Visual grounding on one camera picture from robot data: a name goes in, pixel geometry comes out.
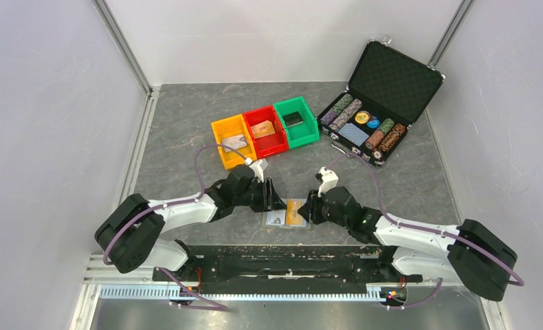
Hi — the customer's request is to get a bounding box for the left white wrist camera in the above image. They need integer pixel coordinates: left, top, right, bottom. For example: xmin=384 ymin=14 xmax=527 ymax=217
xmin=244 ymin=157 xmax=269 ymax=182

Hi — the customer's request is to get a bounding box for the yellow plastic bin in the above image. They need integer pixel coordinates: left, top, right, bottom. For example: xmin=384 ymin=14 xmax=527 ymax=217
xmin=211 ymin=114 xmax=257 ymax=170

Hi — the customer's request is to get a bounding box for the blue playing card deck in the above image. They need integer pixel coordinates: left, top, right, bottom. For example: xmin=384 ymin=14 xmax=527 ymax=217
xmin=338 ymin=123 xmax=369 ymax=146

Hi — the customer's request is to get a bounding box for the orange credit card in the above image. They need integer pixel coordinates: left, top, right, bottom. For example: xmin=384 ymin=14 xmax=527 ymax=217
xmin=286 ymin=199 xmax=307 ymax=228

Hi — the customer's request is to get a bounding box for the white credit card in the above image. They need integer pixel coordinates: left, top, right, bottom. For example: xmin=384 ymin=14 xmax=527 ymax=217
xmin=263 ymin=210 xmax=286 ymax=226

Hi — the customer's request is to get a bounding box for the silver card in yellow bin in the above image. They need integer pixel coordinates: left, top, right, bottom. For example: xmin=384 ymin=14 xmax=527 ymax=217
xmin=221 ymin=134 xmax=248 ymax=153

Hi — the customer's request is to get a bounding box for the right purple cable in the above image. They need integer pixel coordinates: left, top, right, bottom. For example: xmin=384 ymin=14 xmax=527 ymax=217
xmin=326 ymin=152 xmax=526 ymax=311

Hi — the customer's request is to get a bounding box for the grey card holder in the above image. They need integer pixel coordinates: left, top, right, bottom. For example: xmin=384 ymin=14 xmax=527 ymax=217
xmin=261 ymin=199 xmax=311 ymax=230

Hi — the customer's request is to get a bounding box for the aluminium frame post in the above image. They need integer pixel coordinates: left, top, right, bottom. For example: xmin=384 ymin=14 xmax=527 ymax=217
xmin=92 ymin=0 xmax=153 ymax=96
xmin=428 ymin=0 xmax=475 ymax=69

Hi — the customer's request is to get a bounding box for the brown poker chip row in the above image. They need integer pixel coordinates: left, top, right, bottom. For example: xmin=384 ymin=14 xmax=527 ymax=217
xmin=364 ymin=118 xmax=407 ymax=152

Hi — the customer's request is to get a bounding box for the blue dealer button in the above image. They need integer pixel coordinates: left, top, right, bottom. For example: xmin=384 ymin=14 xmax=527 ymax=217
xmin=366 ymin=117 xmax=381 ymax=129

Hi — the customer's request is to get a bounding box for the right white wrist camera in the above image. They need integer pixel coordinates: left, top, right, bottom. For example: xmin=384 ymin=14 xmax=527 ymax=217
xmin=315 ymin=167 xmax=338 ymax=197

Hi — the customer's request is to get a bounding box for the black poker chip case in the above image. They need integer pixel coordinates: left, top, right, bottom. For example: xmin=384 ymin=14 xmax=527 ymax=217
xmin=317 ymin=40 xmax=445 ymax=166

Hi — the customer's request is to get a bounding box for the green plastic bin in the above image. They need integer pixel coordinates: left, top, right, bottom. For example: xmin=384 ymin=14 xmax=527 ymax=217
xmin=273 ymin=96 xmax=320 ymax=149

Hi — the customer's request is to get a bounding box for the tan card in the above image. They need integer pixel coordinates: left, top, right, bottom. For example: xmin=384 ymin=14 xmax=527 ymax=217
xmin=250 ymin=120 xmax=276 ymax=140

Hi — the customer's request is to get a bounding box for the green poker chip row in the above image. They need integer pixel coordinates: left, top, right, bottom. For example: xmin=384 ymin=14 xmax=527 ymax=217
xmin=332 ymin=94 xmax=354 ymax=116

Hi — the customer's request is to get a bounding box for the red plastic bin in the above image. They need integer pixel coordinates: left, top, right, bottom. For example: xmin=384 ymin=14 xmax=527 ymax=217
xmin=243 ymin=105 xmax=289 ymax=159

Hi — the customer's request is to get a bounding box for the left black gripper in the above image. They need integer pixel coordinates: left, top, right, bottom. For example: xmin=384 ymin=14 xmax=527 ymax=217
xmin=234 ymin=177 xmax=287 ymax=212

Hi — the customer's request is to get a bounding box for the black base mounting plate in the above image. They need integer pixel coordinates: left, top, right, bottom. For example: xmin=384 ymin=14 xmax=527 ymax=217
xmin=172 ymin=245 xmax=423 ymax=294

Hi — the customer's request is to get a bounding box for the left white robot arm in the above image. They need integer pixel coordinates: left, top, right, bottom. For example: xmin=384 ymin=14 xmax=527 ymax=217
xmin=94 ymin=165 xmax=287 ymax=281

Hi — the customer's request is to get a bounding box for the right aluminium frame post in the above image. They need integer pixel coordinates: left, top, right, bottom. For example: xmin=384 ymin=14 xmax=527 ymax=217
xmin=428 ymin=0 xmax=475 ymax=69

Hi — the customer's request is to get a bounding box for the left aluminium frame post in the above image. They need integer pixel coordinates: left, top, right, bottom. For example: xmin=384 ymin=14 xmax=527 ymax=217
xmin=92 ymin=0 xmax=153 ymax=96

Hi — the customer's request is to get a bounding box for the purple poker chip row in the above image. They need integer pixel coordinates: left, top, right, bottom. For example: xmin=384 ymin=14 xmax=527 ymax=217
xmin=320 ymin=99 xmax=362 ymax=131

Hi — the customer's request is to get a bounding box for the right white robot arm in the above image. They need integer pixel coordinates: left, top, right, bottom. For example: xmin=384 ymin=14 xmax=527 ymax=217
xmin=298 ymin=187 xmax=518 ymax=302

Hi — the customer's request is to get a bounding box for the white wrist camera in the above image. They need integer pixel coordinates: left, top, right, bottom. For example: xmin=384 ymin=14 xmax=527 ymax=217
xmin=315 ymin=167 xmax=338 ymax=197
xmin=244 ymin=157 xmax=269 ymax=182

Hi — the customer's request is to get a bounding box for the yellow dealer button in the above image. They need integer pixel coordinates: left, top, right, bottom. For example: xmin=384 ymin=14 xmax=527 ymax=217
xmin=355 ymin=111 xmax=371 ymax=124

